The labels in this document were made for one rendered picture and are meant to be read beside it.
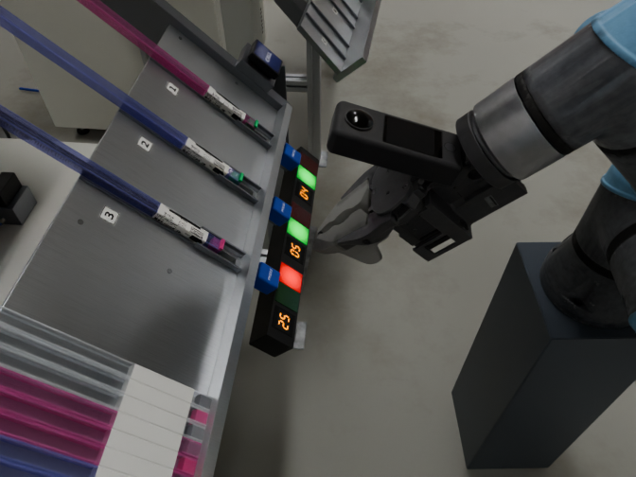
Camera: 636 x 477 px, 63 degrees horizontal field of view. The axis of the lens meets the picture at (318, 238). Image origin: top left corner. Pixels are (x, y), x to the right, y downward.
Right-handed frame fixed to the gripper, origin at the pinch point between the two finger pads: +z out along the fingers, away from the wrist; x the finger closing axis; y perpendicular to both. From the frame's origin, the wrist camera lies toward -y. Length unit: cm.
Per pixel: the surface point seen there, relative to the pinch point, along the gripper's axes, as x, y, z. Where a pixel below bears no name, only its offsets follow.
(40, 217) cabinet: 13.9, -21.8, 40.2
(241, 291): -4.9, -3.2, 7.9
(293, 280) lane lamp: 2.9, 5.3, 10.9
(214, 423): -19.1, -3.1, 7.7
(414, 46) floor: 187, 72, 39
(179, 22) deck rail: 30.0, -21.2, 8.4
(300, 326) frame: 36, 46, 62
